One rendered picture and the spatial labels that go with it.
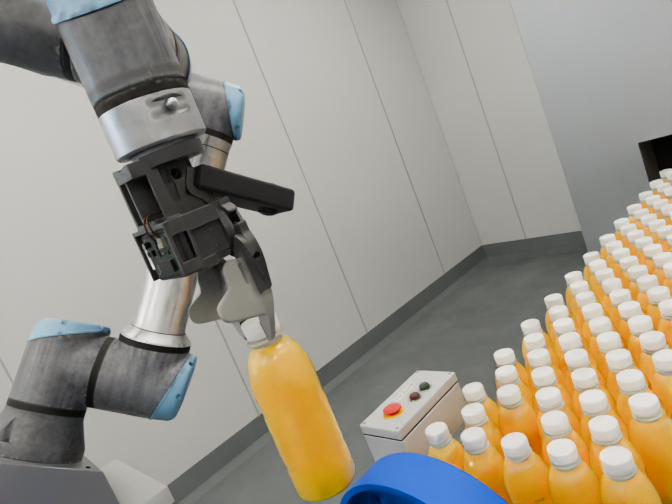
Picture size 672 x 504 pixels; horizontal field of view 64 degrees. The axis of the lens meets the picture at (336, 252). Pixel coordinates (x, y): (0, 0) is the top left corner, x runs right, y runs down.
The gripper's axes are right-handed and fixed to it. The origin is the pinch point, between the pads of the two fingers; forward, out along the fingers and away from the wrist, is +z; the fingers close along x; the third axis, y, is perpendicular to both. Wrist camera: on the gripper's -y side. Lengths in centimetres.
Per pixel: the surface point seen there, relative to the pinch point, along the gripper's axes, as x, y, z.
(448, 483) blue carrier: 10.6, -7.5, 23.4
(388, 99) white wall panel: -267, -368, -37
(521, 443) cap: 4.9, -29.5, 35.0
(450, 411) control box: -19, -43, 41
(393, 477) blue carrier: 4.7, -5.4, 22.3
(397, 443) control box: -20, -28, 39
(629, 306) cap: 7, -74, 35
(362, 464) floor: -170, -124, 147
